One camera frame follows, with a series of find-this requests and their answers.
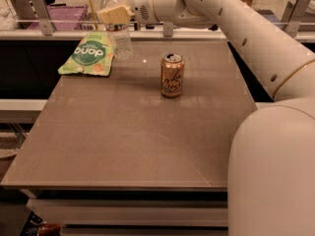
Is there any purple plastic crate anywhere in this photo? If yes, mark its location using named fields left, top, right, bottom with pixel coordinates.
left=28, top=4, right=90, bottom=31

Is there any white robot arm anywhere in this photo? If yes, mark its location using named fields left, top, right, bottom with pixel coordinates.
left=98, top=0, right=315, bottom=236

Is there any green rice chip bag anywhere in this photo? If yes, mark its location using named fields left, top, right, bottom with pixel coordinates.
left=58, top=31, right=114, bottom=77

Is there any glass railing with metal posts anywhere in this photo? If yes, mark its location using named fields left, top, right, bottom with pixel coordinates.
left=1, top=0, right=315, bottom=43

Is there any clear plastic water bottle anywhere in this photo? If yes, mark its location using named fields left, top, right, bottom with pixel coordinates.
left=100, top=0, right=133, bottom=60

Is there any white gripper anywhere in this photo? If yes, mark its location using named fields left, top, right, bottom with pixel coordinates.
left=97, top=0, right=157, bottom=25

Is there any yellow broom handle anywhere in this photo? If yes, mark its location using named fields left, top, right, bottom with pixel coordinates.
left=89, top=0, right=98, bottom=30

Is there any orange LaCroix soda can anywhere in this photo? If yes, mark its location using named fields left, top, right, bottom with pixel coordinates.
left=160, top=53, right=184, bottom=97

